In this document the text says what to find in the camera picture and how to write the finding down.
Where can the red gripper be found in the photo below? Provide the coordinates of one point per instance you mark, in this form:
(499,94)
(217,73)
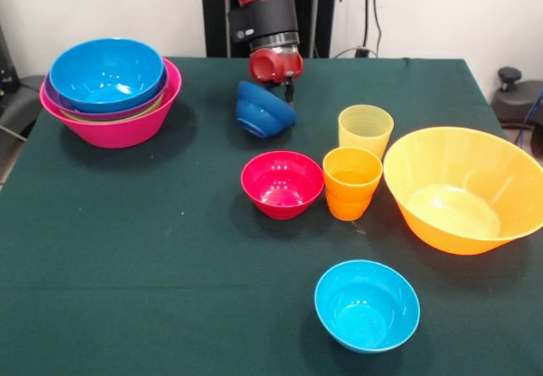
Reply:
(273,66)

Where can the small dark blue bowl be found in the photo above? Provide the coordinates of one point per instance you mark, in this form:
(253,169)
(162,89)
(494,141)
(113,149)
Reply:
(263,113)

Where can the small red plastic bowl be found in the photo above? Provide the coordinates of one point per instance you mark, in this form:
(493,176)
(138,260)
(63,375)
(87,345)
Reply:
(282,185)

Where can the green plastic bowl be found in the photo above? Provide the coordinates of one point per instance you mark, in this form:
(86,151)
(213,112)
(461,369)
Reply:
(155,108)

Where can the large pink plastic bowl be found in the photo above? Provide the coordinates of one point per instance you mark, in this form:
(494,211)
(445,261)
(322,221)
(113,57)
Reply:
(119,134)

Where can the medium blue plastic bowl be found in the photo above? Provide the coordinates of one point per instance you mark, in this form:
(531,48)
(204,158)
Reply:
(106,74)

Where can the purple plastic bowl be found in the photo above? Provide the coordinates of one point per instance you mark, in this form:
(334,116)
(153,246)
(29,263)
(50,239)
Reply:
(57,102)

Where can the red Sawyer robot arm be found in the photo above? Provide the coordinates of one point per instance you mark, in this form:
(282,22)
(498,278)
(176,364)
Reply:
(263,7)

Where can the yellow plastic cup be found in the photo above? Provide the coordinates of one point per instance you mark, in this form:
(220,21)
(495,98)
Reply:
(365,132)

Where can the orange plastic cup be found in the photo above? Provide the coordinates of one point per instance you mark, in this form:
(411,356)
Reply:
(352,172)
(348,210)

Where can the dark green tablecloth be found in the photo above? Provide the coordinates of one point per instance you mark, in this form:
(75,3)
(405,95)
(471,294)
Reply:
(445,96)

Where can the large orange plastic bowl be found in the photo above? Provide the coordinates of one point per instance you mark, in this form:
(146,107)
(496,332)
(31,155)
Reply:
(458,172)

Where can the small light blue bowl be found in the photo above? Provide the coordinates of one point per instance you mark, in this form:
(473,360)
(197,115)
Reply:
(367,308)

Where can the black equipment box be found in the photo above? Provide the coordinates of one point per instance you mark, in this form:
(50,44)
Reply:
(6,62)

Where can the black pedestal leg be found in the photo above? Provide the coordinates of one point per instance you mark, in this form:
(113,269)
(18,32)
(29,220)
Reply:
(515,100)
(21,100)

